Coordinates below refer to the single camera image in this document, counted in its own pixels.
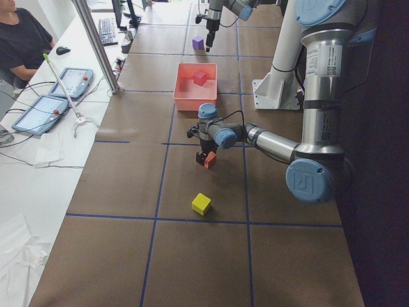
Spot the pink plastic bin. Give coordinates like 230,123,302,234
173,63,217,111

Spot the black keyboard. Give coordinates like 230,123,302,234
98,18,118,46

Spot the aluminium frame post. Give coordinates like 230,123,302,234
72,0,120,95

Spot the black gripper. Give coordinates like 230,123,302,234
206,18,219,52
196,139,219,166

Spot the far teach pendant tablet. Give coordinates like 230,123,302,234
59,67,94,100

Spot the purple foam block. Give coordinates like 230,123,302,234
192,36,205,51

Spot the orange foam block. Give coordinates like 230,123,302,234
204,151,217,169

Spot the teach pendant tablet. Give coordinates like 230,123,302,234
59,67,94,100
12,95,68,136

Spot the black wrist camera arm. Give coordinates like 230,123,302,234
187,125,201,139

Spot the crumpled white plastic sheet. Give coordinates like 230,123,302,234
1,214,52,306

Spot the black computer mouse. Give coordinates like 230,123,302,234
56,46,70,55

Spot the person in black shirt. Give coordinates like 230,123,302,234
1,1,55,81

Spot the black monitor stand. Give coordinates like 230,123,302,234
111,0,141,31

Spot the red foam block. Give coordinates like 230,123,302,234
193,70,207,86

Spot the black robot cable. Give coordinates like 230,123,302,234
220,109,288,161

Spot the white paper sheet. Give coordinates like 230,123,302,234
33,132,65,168

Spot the grabber stick with green handle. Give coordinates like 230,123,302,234
43,53,99,138

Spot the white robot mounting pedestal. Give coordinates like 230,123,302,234
252,0,302,110

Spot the yellow foam block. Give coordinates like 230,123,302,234
191,193,211,216

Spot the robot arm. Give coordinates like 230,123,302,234
187,1,382,203
195,0,261,52

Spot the near teach pendant tablet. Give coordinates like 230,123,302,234
12,95,68,136

